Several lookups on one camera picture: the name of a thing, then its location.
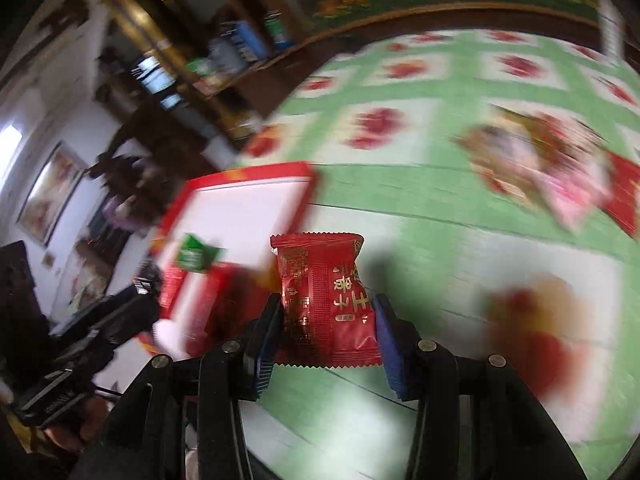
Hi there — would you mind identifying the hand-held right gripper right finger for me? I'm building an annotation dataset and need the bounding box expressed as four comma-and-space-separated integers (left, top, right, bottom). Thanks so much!
372, 294, 588, 480

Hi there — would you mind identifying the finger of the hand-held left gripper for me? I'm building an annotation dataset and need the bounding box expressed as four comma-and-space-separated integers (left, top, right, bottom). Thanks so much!
134, 276, 162, 307

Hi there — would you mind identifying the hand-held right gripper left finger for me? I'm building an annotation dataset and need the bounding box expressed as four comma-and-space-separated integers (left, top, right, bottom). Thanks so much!
67, 292, 284, 480

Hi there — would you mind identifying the red snack packet white print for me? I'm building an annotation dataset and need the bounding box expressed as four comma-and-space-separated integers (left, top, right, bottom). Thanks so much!
269, 231, 383, 370

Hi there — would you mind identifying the red cardboard box white inside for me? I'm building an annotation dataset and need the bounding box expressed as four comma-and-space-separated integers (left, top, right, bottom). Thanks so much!
150, 161, 321, 356

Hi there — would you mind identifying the person's left hand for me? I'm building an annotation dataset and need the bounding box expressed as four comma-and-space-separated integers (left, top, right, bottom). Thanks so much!
44, 394, 109, 454

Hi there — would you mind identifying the green snack packet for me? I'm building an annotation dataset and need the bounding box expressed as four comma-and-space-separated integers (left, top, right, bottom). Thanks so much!
172, 232, 226, 275

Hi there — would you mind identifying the black furniture piece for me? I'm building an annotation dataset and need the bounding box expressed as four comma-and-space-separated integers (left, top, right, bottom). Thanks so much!
0, 240, 42, 346

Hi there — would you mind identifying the green floral printed cloth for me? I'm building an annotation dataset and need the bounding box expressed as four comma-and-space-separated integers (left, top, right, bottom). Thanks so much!
235, 27, 640, 480

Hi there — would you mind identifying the dark wooden shelf cabinet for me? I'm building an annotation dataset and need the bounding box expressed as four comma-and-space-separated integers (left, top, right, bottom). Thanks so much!
94, 0, 321, 171

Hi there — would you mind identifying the bright window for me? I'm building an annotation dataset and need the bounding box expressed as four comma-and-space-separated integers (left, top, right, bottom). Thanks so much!
0, 124, 24, 163

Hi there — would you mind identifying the pile of assorted snack packets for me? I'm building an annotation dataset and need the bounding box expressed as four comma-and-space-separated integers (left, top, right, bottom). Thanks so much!
450, 104, 617, 233

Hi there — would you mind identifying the plain red snack packet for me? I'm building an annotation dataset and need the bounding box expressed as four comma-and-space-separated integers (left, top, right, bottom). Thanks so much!
602, 154, 640, 241

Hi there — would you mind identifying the unframed wall poster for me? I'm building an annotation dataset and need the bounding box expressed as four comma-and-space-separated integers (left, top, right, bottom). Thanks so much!
67, 237, 118, 313

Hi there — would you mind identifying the framed wall picture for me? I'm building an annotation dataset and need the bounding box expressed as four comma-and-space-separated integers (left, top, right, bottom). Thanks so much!
16, 141, 89, 247

